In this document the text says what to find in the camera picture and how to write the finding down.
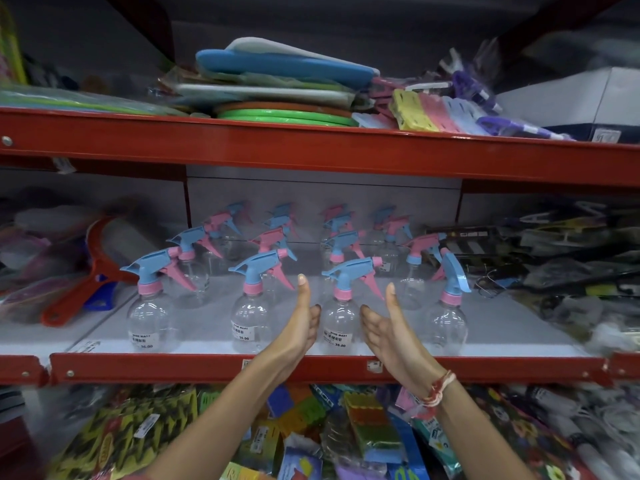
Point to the person's left hand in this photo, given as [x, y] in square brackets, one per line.
[292, 334]

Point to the person's right hand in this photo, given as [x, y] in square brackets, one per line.
[397, 344]

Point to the person's left thumb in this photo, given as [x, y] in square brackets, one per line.
[303, 293]

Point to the person's right thumb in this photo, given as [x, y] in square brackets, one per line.
[391, 299]

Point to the person's right forearm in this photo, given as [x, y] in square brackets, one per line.
[475, 439]

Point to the person's left forearm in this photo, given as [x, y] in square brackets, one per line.
[225, 424]

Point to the group of clear spray bottles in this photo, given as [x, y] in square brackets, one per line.
[250, 294]

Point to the red metal shelf beam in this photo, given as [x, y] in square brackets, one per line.
[320, 147]
[22, 369]
[320, 368]

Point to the colourful sponge pack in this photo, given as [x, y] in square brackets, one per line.
[372, 432]

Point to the pile of black hook packs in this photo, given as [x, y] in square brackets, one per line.
[560, 264]

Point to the green round plastic plates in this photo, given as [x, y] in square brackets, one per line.
[285, 117]

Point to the pile of colourful packaged goods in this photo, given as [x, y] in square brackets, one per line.
[525, 434]

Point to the pack of pastel clothes pegs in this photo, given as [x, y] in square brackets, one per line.
[425, 112]

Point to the white plastic tray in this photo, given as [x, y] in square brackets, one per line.
[260, 92]

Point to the yellow black patterned packets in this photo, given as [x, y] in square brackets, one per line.
[130, 434]

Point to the blue plastic board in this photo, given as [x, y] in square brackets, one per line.
[290, 67]

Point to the pile of clear wrapped packets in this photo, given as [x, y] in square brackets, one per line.
[45, 254]

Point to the white cardboard box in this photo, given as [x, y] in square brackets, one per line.
[575, 102]

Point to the green packaged flat item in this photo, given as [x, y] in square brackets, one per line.
[75, 100]

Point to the yellow green plastic item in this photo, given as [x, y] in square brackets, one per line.
[11, 42]

